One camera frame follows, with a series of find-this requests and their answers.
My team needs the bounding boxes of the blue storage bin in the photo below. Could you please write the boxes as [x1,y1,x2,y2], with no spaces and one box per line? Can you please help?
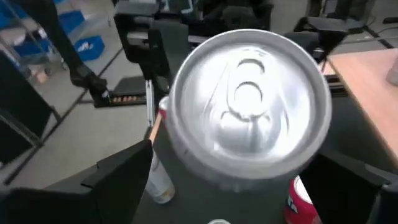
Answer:
[57,11,85,35]
[74,34,106,62]

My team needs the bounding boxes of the wooden shelf board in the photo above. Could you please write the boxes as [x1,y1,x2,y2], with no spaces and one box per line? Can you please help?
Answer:
[323,46,398,166]

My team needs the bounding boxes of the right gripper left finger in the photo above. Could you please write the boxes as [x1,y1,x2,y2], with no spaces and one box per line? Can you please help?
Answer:
[0,139,154,224]

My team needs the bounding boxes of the red Fanta can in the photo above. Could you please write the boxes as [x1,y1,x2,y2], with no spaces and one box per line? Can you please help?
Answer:
[283,175,324,224]

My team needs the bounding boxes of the silver metal bracket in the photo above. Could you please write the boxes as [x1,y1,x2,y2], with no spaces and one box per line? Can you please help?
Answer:
[145,79,156,127]

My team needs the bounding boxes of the white pink soda can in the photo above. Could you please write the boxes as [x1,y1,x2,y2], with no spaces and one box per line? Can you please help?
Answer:
[164,28,333,192]

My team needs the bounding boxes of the black floor mat orange stripes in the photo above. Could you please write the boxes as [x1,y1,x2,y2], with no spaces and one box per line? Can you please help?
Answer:
[90,75,150,109]

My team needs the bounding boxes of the person's leg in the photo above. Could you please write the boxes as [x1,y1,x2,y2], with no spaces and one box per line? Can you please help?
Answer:
[21,0,85,74]

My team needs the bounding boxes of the wooden front edge strip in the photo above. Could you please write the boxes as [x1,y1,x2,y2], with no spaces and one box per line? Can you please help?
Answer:
[148,111,163,144]

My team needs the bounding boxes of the person's shoe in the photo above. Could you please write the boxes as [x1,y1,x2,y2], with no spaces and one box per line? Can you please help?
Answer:
[70,67,109,98]

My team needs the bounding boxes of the white Celsius can black lid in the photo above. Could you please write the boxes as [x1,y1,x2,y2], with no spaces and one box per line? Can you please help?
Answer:
[144,149,175,205]

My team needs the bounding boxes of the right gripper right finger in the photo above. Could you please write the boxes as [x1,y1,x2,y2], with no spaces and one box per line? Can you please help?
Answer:
[298,152,398,224]

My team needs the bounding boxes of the red soda can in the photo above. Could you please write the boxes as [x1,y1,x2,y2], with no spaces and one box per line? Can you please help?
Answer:
[157,95,171,121]

